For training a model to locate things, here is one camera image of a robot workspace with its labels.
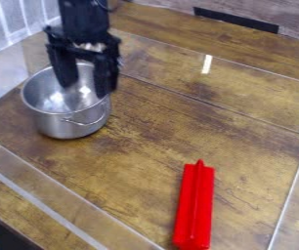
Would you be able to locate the silver metal pot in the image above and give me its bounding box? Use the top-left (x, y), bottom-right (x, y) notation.
top-left (22, 62), bottom-right (112, 140)

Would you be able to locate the black strip on table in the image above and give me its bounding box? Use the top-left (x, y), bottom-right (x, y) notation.
top-left (194, 7), bottom-right (279, 34)

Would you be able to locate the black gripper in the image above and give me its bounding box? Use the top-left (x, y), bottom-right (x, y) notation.
top-left (44, 0), bottom-right (122, 99)

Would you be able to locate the clear acrylic front panel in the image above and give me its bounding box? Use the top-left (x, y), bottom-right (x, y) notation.
top-left (0, 145), bottom-right (164, 250)

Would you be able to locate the red rectangular block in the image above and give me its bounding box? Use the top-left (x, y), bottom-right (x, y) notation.
top-left (172, 159), bottom-right (215, 250)

